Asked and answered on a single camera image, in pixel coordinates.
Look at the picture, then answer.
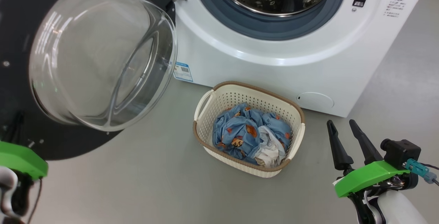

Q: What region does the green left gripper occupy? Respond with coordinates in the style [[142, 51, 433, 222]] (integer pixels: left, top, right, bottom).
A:
[[0, 141, 48, 216]]

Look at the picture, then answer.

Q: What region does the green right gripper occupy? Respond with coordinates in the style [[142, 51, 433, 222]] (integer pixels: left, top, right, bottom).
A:
[[327, 119, 419, 224]]

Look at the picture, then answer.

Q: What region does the white garment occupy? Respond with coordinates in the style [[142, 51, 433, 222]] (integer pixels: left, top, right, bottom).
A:
[[254, 125, 286, 168]]

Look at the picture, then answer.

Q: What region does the blue cartoon print garment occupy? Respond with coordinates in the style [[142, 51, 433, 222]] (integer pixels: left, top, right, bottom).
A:
[[213, 103, 293, 165]]

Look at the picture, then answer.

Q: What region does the washing machine glass door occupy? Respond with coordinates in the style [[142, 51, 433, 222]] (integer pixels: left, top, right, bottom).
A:
[[0, 0, 178, 161]]

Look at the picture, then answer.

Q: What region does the white front-load washing machine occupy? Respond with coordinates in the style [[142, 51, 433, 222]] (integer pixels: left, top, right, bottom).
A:
[[173, 0, 432, 118]]

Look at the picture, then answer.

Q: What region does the round white filter cover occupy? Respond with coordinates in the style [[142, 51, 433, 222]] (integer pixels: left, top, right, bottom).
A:
[[297, 92, 334, 109]]

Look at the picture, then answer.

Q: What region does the cream perforated laundry basket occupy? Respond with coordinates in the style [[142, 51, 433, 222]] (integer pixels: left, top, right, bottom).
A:
[[193, 81, 306, 178]]

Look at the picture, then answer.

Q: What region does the blue QR code sticker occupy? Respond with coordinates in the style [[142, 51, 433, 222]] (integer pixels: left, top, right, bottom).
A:
[[173, 62, 193, 82]]

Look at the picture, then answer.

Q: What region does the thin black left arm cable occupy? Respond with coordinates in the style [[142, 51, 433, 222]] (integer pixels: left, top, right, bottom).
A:
[[27, 179, 43, 224]]

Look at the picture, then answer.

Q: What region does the black cable with teal plug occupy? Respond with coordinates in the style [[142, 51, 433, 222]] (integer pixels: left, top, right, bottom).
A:
[[403, 159, 439, 187]]

